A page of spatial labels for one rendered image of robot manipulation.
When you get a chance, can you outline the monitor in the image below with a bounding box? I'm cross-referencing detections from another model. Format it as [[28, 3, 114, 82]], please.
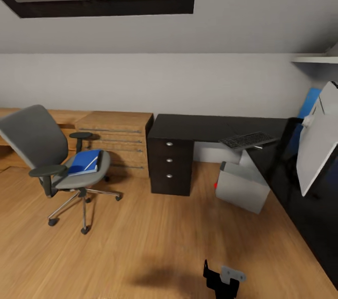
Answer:
[[273, 81, 338, 200]]

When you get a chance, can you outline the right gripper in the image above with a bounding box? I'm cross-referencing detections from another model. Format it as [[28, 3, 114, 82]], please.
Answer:
[[203, 260, 238, 299]]

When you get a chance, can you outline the swivel chair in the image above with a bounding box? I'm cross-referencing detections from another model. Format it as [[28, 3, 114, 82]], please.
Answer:
[[0, 104, 121, 235]]

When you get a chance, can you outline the keyboard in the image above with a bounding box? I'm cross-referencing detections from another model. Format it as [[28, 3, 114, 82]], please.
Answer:
[[219, 131, 278, 153]]

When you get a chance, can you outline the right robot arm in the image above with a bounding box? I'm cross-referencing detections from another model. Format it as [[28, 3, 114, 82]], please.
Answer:
[[203, 260, 246, 299]]

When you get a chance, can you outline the folder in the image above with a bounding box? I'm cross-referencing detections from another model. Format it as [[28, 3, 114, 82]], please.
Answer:
[[68, 149, 102, 176]]

